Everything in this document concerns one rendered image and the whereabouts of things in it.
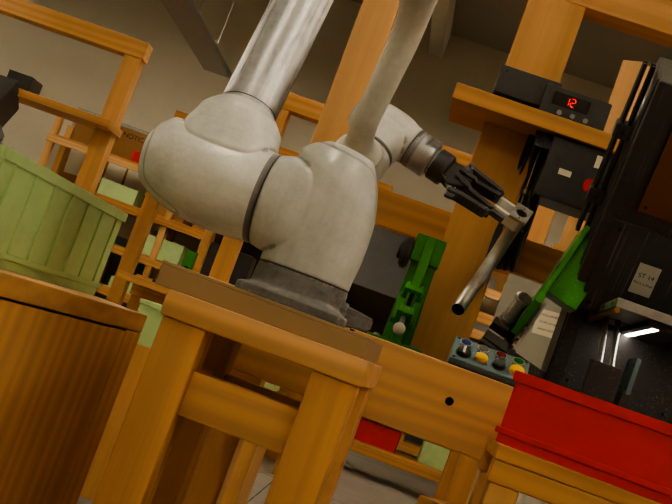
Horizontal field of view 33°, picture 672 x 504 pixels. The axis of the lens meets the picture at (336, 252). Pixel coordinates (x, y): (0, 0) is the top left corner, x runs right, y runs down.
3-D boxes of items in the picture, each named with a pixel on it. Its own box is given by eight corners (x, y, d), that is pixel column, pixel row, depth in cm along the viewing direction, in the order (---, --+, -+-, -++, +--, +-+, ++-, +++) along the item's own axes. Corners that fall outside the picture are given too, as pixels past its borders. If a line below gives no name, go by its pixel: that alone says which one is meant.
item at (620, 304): (694, 340, 218) (699, 325, 218) (612, 311, 219) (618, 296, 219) (651, 347, 256) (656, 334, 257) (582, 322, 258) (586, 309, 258)
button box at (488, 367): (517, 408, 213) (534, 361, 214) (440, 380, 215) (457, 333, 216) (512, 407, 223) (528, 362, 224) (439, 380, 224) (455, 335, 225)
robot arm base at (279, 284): (368, 337, 176) (381, 303, 177) (233, 286, 177) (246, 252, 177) (365, 337, 195) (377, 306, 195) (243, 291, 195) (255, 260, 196)
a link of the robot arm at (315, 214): (346, 289, 177) (396, 157, 179) (237, 248, 179) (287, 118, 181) (354, 296, 193) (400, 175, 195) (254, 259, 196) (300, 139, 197)
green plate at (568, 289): (562, 330, 237) (620, 247, 238) (528, 307, 238) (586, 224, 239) (555, 332, 248) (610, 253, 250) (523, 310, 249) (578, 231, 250)
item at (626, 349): (671, 449, 249) (721, 301, 252) (537, 400, 252) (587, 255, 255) (653, 444, 267) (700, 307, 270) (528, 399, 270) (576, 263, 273)
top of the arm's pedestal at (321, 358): (360, 387, 167) (369, 361, 168) (158, 313, 172) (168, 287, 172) (375, 389, 199) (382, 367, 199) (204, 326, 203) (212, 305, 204)
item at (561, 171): (604, 217, 265) (625, 157, 267) (534, 193, 267) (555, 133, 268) (595, 225, 278) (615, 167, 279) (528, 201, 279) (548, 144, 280)
